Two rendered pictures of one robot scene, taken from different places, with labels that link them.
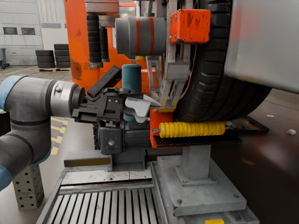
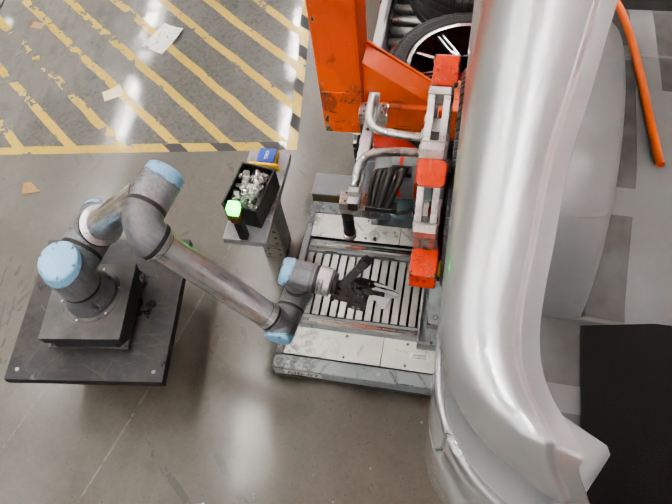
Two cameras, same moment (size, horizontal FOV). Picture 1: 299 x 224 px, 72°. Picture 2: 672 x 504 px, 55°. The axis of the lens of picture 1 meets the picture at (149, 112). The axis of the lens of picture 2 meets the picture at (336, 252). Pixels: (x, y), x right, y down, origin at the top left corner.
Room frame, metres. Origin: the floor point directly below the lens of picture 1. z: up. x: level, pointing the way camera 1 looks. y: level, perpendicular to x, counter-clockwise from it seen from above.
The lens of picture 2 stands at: (-0.35, -0.27, 2.45)
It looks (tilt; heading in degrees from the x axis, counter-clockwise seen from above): 59 degrees down; 26
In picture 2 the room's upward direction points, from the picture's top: 10 degrees counter-clockwise
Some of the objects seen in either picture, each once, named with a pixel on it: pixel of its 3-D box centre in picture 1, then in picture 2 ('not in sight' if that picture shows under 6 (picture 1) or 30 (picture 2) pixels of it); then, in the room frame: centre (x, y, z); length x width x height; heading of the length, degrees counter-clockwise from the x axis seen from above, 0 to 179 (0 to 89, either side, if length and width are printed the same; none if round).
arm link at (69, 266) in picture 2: not in sight; (69, 269); (0.36, 1.11, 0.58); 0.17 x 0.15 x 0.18; 178
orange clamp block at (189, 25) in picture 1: (187, 28); (423, 268); (0.53, -0.09, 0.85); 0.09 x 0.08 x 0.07; 7
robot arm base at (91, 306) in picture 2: not in sight; (85, 288); (0.36, 1.11, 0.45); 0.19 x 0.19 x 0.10
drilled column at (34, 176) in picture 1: (25, 169); (270, 221); (0.94, 0.64, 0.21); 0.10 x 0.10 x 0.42; 7
